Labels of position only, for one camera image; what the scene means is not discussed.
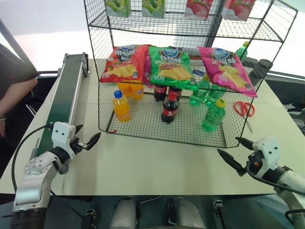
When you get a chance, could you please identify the cola bottle red label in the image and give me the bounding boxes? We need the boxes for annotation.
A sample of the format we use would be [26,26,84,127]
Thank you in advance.
[168,86,183,101]
[161,87,180,125]
[153,83,168,102]

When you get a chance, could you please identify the person in dark clothes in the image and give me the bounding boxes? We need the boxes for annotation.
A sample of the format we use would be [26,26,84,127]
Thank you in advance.
[0,42,42,153]

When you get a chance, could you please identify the bare person hand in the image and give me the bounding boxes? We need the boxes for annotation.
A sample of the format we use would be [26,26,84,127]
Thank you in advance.
[0,117,8,138]

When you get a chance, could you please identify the black wire mesh rack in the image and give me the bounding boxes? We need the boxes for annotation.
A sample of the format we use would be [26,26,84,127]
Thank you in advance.
[83,0,298,150]

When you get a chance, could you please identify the orange soda bottle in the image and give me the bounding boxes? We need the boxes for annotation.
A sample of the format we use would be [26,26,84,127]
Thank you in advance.
[117,82,133,97]
[130,82,145,99]
[112,90,131,123]

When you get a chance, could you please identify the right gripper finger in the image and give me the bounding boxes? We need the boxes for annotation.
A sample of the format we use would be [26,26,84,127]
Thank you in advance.
[235,136,254,151]
[217,149,247,177]

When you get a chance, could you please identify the green conveyor belt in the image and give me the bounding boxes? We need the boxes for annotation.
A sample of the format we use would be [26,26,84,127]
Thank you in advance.
[30,52,90,163]

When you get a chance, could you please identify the red strawberry drink carton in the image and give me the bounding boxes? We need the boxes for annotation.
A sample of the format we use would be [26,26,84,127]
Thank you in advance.
[184,0,211,21]

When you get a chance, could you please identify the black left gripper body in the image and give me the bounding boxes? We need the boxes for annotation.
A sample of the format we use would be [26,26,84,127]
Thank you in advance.
[70,136,89,158]

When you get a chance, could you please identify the green apple drink carton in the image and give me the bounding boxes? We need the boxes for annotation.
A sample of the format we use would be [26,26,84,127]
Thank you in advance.
[142,0,166,19]

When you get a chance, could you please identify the magenta chips bag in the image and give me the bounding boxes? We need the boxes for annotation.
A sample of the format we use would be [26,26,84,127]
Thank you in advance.
[142,56,153,88]

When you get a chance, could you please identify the red chips bag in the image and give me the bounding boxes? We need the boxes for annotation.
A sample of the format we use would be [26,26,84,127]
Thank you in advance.
[100,44,149,84]

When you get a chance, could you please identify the black cylindrical container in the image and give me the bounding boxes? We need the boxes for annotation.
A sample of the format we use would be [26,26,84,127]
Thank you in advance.
[252,59,274,87]
[241,56,260,83]

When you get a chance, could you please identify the pink chips bag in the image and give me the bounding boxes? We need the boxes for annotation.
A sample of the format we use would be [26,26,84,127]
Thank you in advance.
[198,46,259,98]

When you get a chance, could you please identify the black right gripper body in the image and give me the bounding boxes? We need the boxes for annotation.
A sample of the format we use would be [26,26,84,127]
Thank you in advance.
[245,151,264,178]

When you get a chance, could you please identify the green chips bag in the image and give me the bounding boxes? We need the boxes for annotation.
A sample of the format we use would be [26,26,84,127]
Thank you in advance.
[145,46,200,91]

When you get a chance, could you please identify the red handled scissors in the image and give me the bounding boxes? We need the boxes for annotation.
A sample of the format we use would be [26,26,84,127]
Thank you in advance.
[234,101,256,134]

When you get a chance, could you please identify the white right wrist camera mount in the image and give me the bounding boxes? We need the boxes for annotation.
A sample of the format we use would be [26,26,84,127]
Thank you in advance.
[252,137,280,173]

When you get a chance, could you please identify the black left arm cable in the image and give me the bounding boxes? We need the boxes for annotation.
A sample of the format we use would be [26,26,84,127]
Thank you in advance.
[10,124,54,194]

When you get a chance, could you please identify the hanging red snack packets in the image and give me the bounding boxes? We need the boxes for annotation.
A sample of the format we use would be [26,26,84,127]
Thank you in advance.
[221,0,256,22]

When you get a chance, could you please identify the green soda bottle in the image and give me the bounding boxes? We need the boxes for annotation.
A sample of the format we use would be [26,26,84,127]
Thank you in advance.
[202,99,227,133]
[235,41,250,62]
[189,75,211,106]
[204,83,226,107]

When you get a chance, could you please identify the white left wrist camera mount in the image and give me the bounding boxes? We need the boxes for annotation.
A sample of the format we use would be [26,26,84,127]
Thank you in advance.
[51,121,77,154]

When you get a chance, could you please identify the black printed mat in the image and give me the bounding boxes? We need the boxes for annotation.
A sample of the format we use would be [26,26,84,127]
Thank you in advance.
[264,71,305,137]

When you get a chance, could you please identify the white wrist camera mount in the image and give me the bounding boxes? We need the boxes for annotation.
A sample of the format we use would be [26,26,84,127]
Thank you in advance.
[51,121,77,154]
[252,137,280,173]

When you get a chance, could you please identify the grey rounded shape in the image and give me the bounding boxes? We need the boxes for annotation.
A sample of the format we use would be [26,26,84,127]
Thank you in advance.
[110,196,138,229]
[174,198,205,229]

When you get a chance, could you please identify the hanging green snack packets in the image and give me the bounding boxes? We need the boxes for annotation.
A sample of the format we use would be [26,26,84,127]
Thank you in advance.
[104,0,132,18]

